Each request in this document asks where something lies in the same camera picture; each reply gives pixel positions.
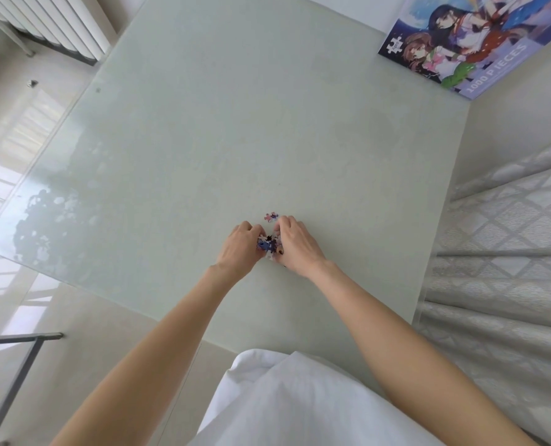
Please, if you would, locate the person's left hand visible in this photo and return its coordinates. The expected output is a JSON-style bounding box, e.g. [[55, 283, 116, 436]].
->
[[215, 221, 267, 282]]

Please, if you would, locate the person's right hand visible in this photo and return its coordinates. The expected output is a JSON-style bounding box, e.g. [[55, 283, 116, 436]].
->
[[273, 214, 327, 280]]

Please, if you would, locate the pile of puzzle pieces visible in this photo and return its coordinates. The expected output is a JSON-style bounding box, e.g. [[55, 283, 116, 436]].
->
[[256, 232, 285, 261]]

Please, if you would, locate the cartoon print puzzle box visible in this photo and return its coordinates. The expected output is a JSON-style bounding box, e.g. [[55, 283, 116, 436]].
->
[[377, 0, 551, 102]]

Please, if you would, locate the person's right forearm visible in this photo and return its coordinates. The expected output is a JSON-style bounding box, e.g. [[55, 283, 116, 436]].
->
[[305, 260, 536, 446]]

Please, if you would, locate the person's left forearm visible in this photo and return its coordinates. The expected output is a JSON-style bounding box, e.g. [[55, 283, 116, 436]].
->
[[50, 266, 239, 446]]

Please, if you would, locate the person's white shirt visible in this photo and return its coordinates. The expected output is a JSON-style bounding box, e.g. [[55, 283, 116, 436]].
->
[[196, 349, 443, 446]]

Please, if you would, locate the grey patterned curtain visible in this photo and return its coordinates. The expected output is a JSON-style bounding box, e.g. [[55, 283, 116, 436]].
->
[[414, 139, 551, 446]]

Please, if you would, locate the white radiator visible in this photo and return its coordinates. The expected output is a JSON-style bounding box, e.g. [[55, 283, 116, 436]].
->
[[0, 0, 118, 66]]

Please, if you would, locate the grey metal chair frame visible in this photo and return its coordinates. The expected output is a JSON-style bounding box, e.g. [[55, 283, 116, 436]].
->
[[0, 333, 64, 446]]

